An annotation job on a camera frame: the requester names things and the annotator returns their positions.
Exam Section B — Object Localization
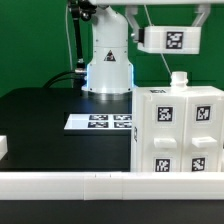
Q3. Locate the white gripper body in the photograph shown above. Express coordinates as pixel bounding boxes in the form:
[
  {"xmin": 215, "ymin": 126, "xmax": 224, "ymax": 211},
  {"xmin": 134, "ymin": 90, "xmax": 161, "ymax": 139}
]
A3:
[{"xmin": 89, "ymin": 0, "xmax": 224, "ymax": 5}]

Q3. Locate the white cabinet body box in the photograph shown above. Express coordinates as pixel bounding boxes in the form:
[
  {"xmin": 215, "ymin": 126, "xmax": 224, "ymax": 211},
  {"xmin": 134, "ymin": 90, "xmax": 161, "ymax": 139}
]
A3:
[{"xmin": 131, "ymin": 71, "xmax": 224, "ymax": 173}]

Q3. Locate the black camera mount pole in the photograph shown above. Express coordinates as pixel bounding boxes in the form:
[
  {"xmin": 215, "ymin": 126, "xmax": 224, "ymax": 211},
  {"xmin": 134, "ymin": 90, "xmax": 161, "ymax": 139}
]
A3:
[{"xmin": 68, "ymin": 0, "xmax": 97, "ymax": 74}]

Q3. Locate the white flat marker base plate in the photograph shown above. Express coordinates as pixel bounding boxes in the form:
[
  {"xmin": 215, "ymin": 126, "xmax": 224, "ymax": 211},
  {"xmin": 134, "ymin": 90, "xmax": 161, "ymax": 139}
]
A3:
[{"xmin": 64, "ymin": 114, "xmax": 132, "ymax": 130}]

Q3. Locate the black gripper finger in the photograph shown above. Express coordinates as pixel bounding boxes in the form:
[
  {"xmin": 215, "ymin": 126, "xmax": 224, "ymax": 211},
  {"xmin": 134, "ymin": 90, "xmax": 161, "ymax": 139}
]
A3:
[
  {"xmin": 192, "ymin": 4, "xmax": 211, "ymax": 27},
  {"xmin": 125, "ymin": 5, "xmax": 141, "ymax": 42}
]

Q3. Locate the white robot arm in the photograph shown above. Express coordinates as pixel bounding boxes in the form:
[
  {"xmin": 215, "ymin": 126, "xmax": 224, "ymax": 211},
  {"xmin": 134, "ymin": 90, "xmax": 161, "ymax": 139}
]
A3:
[{"xmin": 83, "ymin": 0, "xmax": 224, "ymax": 97}]

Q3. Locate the white block at left edge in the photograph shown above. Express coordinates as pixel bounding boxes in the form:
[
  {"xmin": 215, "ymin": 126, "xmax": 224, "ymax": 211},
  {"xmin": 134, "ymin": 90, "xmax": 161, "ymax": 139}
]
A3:
[{"xmin": 0, "ymin": 135, "xmax": 8, "ymax": 160}]

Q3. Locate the white L-shaped boundary rail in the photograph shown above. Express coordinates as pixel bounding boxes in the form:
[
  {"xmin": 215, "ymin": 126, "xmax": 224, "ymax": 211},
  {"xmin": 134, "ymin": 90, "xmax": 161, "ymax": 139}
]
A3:
[{"xmin": 0, "ymin": 172, "xmax": 224, "ymax": 200}]

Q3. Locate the white cabinet top block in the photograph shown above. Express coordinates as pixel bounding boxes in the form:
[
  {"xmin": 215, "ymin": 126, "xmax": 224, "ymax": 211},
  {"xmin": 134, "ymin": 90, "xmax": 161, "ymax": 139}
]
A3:
[{"xmin": 138, "ymin": 26, "xmax": 201, "ymax": 54}]

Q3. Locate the black cable bundle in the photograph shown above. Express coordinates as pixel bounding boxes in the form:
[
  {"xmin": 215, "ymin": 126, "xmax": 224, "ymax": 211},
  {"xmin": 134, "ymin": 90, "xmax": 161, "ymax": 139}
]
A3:
[{"xmin": 42, "ymin": 69, "xmax": 88, "ymax": 89}]

